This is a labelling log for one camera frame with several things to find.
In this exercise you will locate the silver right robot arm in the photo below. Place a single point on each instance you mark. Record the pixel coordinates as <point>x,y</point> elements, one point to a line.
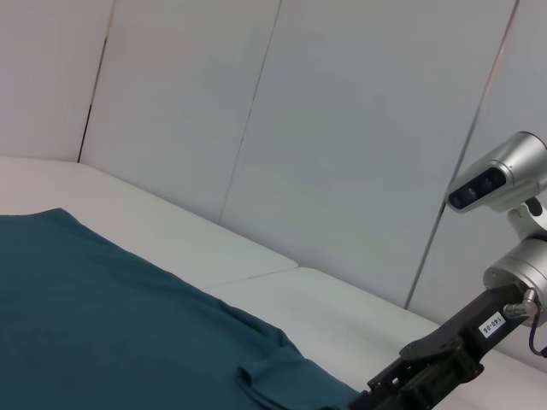
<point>521,269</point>

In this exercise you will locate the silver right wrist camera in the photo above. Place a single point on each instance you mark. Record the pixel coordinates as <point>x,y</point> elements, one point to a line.
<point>495,179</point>

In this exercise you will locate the teal blue shirt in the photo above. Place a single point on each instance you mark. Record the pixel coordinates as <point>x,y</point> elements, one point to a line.
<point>128,320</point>

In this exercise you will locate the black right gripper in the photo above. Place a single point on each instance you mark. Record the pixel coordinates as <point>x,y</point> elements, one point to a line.
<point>461,341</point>

